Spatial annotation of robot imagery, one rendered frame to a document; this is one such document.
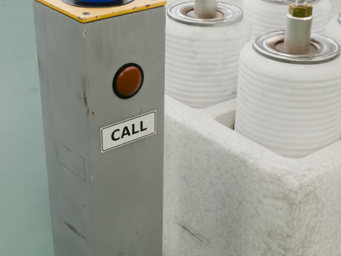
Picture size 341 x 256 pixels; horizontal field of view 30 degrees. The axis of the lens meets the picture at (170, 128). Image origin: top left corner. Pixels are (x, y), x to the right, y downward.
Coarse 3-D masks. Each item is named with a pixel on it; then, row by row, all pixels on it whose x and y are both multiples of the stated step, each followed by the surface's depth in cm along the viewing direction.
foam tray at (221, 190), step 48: (192, 144) 58; (240, 144) 54; (336, 144) 54; (192, 192) 60; (240, 192) 54; (288, 192) 49; (336, 192) 53; (192, 240) 62; (240, 240) 56; (288, 240) 51; (336, 240) 56
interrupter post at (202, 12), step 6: (198, 0) 61; (204, 0) 61; (210, 0) 61; (216, 0) 62; (198, 6) 62; (204, 6) 61; (210, 6) 62; (216, 6) 62; (198, 12) 62; (204, 12) 62; (210, 12) 62
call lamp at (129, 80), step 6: (126, 72) 44; (132, 72) 45; (138, 72) 45; (120, 78) 44; (126, 78) 45; (132, 78) 45; (138, 78) 45; (120, 84) 44; (126, 84) 45; (132, 84) 45; (138, 84) 46; (120, 90) 45; (126, 90) 45; (132, 90) 45
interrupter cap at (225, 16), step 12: (192, 0) 66; (168, 12) 62; (180, 12) 62; (192, 12) 63; (216, 12) 64; (228, 12) 63; (240, 12) 62; (192, 24) 60; (204, 24) 60; (216, 24) 60; (228, 24) 60
